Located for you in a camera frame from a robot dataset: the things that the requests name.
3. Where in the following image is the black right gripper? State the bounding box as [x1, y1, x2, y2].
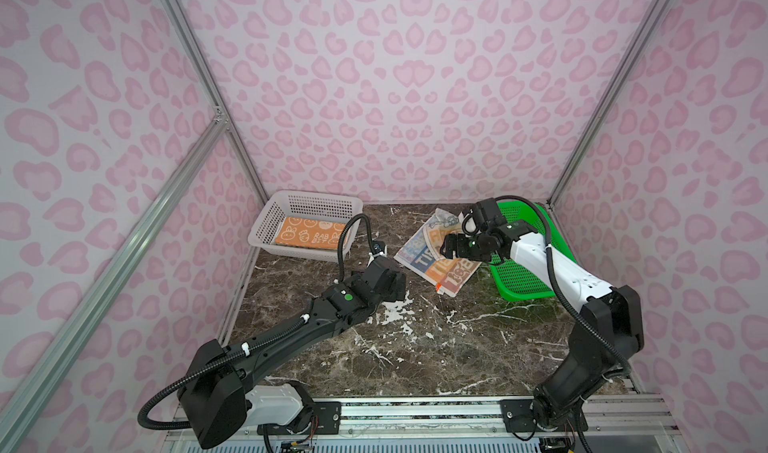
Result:
[437, 231, 492, 262]

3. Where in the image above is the pale blue patterned towel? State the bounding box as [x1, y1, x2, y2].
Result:
[395, 208, 480, 297]

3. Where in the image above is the green plastic basket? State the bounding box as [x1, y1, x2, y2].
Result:
[490, 201, 575, 302]

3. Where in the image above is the orange bunny towel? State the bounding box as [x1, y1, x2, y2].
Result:
[274, 217, 345, 250]

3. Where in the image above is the white plastic basket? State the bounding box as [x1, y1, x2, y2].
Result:
[248, 191, 363, 262]

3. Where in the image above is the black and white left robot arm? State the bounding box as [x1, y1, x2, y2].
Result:
[177, 256, 406, 449]

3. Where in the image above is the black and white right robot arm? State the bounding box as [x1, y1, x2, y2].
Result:
[440, 195, 644, 431]

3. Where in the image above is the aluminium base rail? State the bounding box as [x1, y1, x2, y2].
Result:
[158, 392, 691, 453]

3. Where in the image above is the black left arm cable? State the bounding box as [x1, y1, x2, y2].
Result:
[136, 212, 385, 431]

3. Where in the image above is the aluminium frame corner post right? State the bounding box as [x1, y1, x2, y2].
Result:
[547, 0, 677, 210]

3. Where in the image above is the aluminium frame corner post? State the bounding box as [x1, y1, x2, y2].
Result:
[159, 0, 269, 204]
[547, 0, 677, 210]

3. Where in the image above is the aluminium diagonal frame bar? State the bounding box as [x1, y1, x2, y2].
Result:
[1, 112, 230, 452]

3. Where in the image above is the aluminium frame corner post left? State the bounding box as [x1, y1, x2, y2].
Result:
[159, 0, 269, 204]

